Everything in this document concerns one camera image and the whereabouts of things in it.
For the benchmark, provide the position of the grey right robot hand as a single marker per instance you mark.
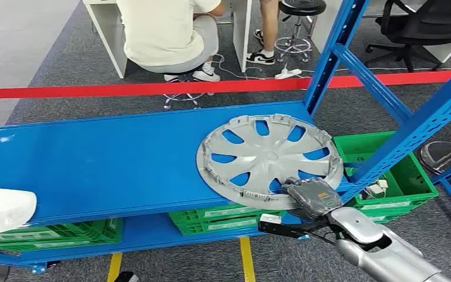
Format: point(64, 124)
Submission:
point(313, 196)

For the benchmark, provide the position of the grey plastic wheel cover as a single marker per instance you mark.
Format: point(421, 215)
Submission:
point(268, 159)

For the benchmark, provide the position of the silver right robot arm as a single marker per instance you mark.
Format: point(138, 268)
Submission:
point(385, 253)

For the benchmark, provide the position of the large blue metal shelf rack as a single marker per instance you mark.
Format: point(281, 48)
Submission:
point(93, 163)

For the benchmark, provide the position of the folded green plastic crate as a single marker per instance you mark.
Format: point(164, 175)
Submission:
point(231, 225)
point(27, 234)
point(229, 212)
point(64, 244)

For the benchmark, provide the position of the yellow floor tape square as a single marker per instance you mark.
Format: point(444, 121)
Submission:
point(247, 260)

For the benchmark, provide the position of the open green plastic crate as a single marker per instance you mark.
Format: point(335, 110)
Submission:
point(408, 179)

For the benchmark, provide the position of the white power strip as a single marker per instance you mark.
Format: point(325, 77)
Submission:
point(287, 73)

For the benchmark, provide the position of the chrome stanchion base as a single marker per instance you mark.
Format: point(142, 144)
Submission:
point(439, 155)

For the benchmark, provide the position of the black round stool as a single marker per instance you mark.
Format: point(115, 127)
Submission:
point(301, 6)
point(186, 78)

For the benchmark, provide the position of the person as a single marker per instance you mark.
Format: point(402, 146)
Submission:
point(159, 31)
point(268, 23)

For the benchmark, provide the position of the black office chair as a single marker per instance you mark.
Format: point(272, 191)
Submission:
point(435, 19)

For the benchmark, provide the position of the red barrier tape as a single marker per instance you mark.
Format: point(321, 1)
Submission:
point(93, 90)

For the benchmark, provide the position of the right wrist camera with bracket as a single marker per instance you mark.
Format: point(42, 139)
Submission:
point(270, 218)

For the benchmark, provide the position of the black robot bracket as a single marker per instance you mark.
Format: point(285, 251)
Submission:
point(123, 278)

